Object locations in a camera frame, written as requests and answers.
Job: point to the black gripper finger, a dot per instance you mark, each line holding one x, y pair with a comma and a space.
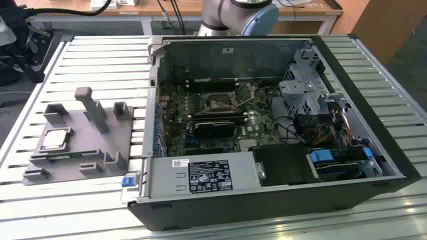
37, 33

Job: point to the silver square CPU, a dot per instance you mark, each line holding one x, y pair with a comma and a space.
56, 139

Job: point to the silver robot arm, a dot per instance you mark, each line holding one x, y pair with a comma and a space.
229, 15

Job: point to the black RAM slot row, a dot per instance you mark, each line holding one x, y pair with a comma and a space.
213, 85

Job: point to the black CPU socket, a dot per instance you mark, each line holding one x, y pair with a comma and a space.
220, 103

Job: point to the white box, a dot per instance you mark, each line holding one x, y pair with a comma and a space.
104, 5

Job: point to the long wooden desk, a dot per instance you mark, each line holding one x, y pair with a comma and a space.
133, 11

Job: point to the grey parts rack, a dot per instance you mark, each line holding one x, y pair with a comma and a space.
83, 140

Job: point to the green RAM stick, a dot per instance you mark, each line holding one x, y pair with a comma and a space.
66, 155

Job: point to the blue case latch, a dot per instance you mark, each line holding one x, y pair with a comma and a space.
129, 181

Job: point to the black graphics card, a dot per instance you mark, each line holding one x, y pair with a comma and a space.
213, 130

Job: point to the thin metal locking lever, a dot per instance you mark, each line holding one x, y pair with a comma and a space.
247, 96

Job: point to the grey power supply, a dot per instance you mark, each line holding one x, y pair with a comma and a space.
167, 177

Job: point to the green motherboard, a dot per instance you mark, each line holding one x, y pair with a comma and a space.
256, 125

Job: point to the silver chipset heat sink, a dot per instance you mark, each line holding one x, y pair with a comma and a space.
249, 145

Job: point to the papers on desk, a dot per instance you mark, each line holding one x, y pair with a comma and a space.
300, 2

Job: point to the silver drive cage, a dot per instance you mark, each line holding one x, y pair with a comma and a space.
300, 87

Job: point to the black open PC case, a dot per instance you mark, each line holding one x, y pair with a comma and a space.
253, 210

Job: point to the hard disk in blue carrier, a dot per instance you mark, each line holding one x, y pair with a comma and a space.
321, 157

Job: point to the wooden cabinet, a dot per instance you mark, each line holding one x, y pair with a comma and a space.
389, 27

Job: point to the small blue clip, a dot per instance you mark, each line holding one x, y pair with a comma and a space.
367, 153

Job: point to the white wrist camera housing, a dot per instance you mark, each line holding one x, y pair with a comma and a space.
6, 31

